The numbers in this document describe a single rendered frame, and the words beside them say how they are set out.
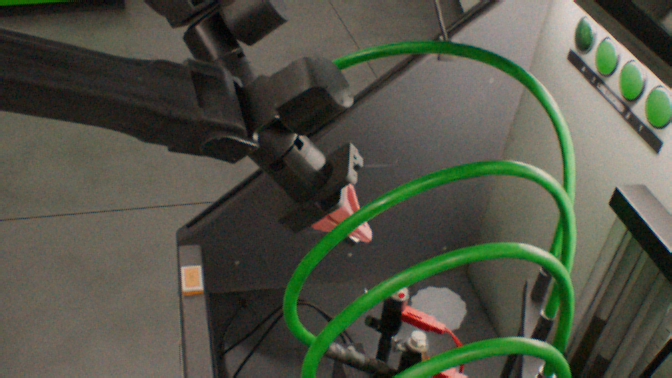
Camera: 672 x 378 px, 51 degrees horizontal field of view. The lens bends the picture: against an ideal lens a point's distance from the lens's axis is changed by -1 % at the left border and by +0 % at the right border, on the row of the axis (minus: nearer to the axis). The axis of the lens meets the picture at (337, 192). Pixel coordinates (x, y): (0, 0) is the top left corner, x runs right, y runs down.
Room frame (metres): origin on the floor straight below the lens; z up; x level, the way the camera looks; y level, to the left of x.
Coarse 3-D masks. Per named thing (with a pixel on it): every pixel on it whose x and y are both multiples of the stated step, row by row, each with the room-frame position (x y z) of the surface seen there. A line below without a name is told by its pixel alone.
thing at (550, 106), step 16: (368, 48) 0.72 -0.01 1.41; (384, 48) 0.71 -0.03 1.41; (400, 48) 0.71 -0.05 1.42; (416, 48) 0.70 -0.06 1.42; (432, 48) 0.70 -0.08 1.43; (448, 48) 0.70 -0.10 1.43; (464, 48) 0.70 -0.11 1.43; (336, 64) 0.71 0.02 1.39; (352, 64) 0.71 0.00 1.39; (496, 64) 0.70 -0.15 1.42; (512, 64) 0.70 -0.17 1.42; (528, 80) 0.69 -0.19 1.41; (544, 96) 0.69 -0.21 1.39; (560, 112) 0.69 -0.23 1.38; (560, 128) 0.69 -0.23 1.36; (560, 144) 0.69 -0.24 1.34; (560, 224) 0.68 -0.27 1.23; (560, 240) 0.68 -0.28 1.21; (544, 272) 0.68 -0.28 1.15
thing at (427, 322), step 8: (408, 312) 0.62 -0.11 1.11; (416, 312) 0.62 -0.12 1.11; (400, 320) 0.62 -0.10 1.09; (408, 320) 0.61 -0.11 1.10; (416, 320) 0.61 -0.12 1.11; (424, 320) 0.61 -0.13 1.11; (432, 320) 0.61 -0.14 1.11; (424, 328) 0.61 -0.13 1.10; (432, 328) 0.61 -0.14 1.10; (440, 328) 0.60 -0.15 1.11
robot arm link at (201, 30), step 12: (216, 12) 0.79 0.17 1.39; (192, 24) 0.80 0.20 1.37; (204, 24) 0.78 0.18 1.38; (216, 24) 0.78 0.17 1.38; (228, 24) 0.78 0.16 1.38; (192, 36) 0.77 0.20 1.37; (204, 36) 0.77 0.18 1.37; (216, 36) 0.77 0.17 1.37; (228, 36) 0.78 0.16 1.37; (192, 48) 0.77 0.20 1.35; (204, 48) 0.76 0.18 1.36; (216, 48) 0.76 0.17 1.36; (228, 48) 0.77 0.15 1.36; (240, 48) 0.78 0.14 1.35; (204, 60) 0.76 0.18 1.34; (216, 60) 0.76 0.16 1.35
